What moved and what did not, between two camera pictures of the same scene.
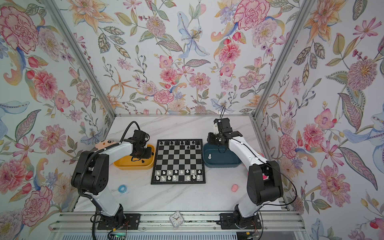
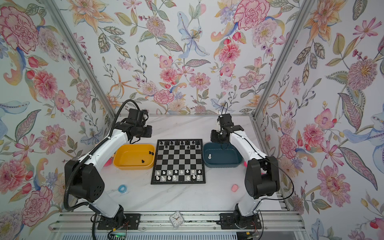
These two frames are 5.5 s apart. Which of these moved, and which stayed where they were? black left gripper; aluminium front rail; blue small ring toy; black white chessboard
Moved: black left gripper
Stayed: aluminium front rail; black white chessboard; blue small ring toy
